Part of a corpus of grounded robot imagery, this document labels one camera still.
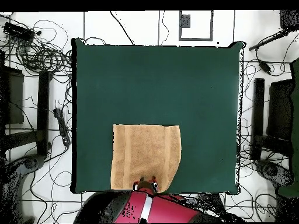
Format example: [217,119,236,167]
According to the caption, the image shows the tan terry towel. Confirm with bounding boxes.
[110,124,182,194]

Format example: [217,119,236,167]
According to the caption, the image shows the dark flat panel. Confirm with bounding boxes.
[0,66,25,125]
[266,78,294,141]

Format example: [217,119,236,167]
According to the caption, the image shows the black power strip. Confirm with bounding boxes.
[53,107,71,147]

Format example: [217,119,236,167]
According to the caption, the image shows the dark green table cloth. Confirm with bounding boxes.
[71,37,245,195]

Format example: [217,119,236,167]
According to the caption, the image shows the black floor equipment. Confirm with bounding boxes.
[23,154,46,170]
[255,159,294,187]

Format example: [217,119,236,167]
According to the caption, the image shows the black stand bar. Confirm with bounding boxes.
[251,78,266,161]
[36,71,53,156]

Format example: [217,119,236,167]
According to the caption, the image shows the black stand crossbar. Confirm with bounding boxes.
[4,129,45,150]
[253,134,293,157]

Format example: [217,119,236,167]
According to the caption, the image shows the dark green fabric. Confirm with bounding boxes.
[277,58,299,198]

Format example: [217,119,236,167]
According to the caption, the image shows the black power adapter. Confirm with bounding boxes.
[258,59,273,75]

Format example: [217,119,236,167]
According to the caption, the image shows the black rod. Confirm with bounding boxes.
[248,29,290,51]

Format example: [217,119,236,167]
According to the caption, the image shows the black electronics box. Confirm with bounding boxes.
[3,22,36,43]

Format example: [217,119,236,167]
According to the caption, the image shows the long black cable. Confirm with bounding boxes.
[109,10,135,46]

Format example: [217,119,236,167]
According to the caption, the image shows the tangled black cables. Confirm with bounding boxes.
[13,19,73,75]

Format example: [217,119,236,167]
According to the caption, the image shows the grey rectangular frame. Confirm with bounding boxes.
[179,10,214,41]

